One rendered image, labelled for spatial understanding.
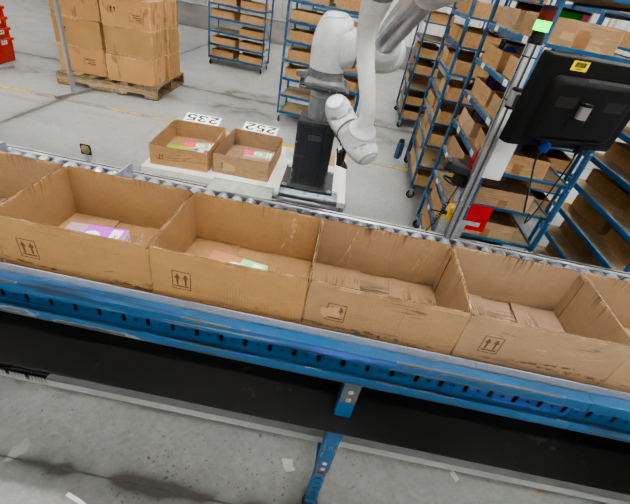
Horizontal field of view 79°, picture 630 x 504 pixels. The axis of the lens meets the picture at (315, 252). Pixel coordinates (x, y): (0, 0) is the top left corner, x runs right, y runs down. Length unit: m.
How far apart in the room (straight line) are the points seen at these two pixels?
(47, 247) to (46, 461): 1.00
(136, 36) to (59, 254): 4.53
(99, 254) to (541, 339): 1.09
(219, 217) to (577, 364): 1.04
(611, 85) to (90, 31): 5.21
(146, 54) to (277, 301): 4.76
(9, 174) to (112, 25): 4.21
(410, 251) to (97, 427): 1.44
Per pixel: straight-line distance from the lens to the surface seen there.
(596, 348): 1.16
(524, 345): 1.09
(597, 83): 1.66
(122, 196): 1.33
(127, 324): 1.15
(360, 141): 1.46
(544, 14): 1.64
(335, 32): 1.77
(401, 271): 1.24
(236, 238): 1.24
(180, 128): 2.38
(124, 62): 5.63
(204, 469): 1.79
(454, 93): 3.65
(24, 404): 2.10
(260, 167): 1.93
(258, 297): 0.97
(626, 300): 1.51
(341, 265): 1.23
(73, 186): 1.41
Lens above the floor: 1.63
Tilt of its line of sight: 36 degrees down
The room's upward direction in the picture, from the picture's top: 11 degrees clockwise
